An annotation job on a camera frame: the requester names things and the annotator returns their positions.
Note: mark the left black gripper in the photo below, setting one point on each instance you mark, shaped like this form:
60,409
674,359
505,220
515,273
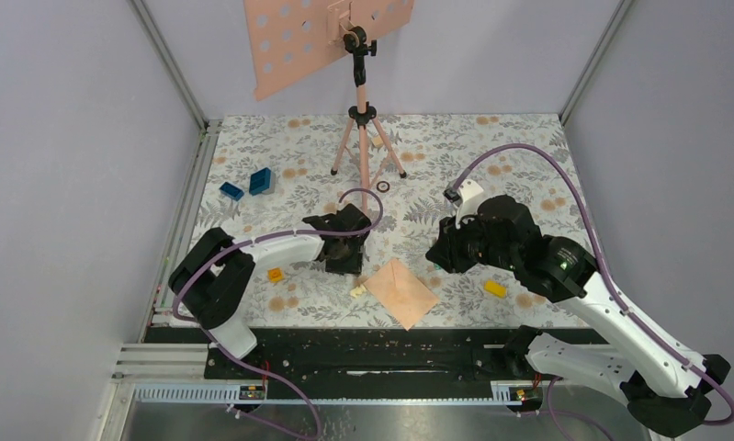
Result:
351,266

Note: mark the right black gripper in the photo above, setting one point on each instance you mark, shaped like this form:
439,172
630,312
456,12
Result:
446,251

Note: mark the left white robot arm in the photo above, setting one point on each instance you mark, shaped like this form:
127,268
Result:
212,278

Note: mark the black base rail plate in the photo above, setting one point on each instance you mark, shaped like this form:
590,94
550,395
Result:
385,364

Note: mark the cream chess knight piece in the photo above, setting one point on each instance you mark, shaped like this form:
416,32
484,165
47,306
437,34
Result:
358,291

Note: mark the orange square toy brick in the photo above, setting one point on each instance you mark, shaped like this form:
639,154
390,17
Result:
275,275

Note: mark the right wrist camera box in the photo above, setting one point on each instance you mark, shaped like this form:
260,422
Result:
466,197

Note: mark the yellow toy brick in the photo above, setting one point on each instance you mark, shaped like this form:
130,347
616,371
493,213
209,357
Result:
495,289

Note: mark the floral patterned table mat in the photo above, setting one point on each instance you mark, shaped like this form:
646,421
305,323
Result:
524,156

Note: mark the tan paper envelope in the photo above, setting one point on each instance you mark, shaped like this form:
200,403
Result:
402,293

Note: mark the small blue toy brick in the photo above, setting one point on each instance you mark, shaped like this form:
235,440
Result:
231,191

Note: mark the large blue toy brick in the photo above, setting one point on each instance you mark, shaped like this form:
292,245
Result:
262,182

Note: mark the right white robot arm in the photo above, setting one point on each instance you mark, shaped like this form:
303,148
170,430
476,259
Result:
659,391

